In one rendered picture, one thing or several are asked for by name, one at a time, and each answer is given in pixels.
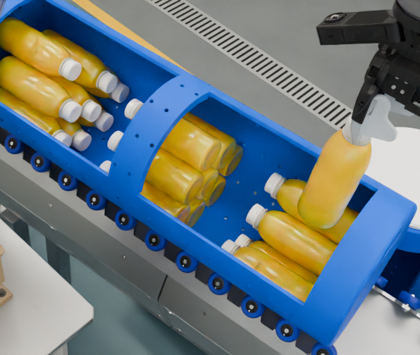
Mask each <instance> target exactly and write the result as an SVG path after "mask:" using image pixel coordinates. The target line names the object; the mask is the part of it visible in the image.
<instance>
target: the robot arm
mask: <svg viewBox="0 0 420 355"><path fill-rule="evenodd" d="M5 3H6V0H0V17H1V13H2V11H3V8H4V5H5ZM316 31H317V34H318V37H319V42H320V45H339V44H375V43H379V44H378V48H379V50H378V51H377V52H376V53H375V55H374V56H373V58H372V60H371V62H370V64H369V68H368V69H367V71H366V74H365V77H364V84H363V85H362V88H361V89H360V92H359V94H358V97H357V100H356V102H355V105H354V109H353V112H352V117H351V124H350V131H351V136H352V143H353V144H354V145H356V146H357V145H358V143H359V140H360V139H361V136H362V135H366V136H369V137H373V138H376V139H380V140H383V141H386V142H392V141H394V140H395V139H396V138H397V130H396V128H395V127H394V126H393V124H392V123H391V122H390V121H389V119H388V113H389V111H390V112H393V113H399V114H402V115H404V116H414V115H417V116H419V117H420V106H417V103H419V104H420V0H395V2H394V4H393V9H388V10H377V11H357V12H347V13H346V12H338V13H332V14H330V15H328V16H326V17H325V19H323V22H321V23H320V24H319V25H317V26H316Z"/></svg>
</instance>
